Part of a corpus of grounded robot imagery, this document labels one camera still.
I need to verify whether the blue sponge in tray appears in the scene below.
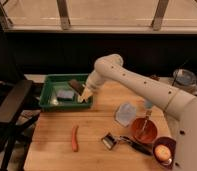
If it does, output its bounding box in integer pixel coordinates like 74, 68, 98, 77
57, 90, 74, 100

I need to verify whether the black office chair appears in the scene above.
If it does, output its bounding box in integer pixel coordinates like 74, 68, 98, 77
0, 80, 39, 171

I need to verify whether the orange bowl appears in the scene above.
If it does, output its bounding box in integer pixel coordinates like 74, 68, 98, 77
130, 118, 158, 144

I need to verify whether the clear plastic piece in tray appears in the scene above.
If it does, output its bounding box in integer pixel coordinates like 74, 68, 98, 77
50, 95, 59, 106

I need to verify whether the yellow apple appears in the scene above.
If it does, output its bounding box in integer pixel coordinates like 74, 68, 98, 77
155, 145, 171, 161

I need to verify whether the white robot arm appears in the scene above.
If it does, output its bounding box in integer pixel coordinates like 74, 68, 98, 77
81, 54, 197, 171

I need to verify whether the grey round bowl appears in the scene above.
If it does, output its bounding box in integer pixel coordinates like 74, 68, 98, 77
173, 69, 197, 86

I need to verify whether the green plastic tray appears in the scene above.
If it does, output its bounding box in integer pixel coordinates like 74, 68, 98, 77
39, 74, 93, 112

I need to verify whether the orange carrot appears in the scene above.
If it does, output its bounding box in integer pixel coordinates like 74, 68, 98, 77
71, 125, 79, 152

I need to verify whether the dark purple plate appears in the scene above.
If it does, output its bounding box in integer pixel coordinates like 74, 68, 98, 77
152, 137, 176, 170

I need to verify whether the light blue cloth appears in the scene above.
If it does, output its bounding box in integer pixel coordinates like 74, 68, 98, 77
115, 102, 136, 127

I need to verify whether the black handled peeler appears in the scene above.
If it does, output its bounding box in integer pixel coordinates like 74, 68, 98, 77
101, 133, 152, 156

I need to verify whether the metal spoon in bowl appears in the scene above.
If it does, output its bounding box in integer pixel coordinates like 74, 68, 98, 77
138, 110, 152, 138

